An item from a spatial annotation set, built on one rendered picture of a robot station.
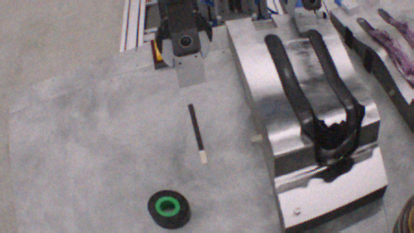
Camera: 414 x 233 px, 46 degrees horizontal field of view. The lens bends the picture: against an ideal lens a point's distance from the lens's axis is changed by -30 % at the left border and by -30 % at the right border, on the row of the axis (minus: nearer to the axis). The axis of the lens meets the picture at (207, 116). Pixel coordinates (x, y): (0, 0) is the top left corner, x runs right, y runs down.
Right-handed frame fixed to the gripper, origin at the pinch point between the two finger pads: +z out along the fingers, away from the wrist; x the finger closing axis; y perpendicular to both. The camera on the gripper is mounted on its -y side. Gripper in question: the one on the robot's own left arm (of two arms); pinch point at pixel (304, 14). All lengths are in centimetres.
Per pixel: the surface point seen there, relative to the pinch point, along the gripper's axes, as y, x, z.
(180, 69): -14.7, 30.8, -5.4
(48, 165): -18, 67, 10
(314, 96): -23.3, 7.0, 0.0
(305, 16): -1.9, 0.6, -1.3
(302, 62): -12.9, 6.1, 2.0
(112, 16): 110, 53, 91
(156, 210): -35, 41, 7
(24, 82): 88, 105, 91
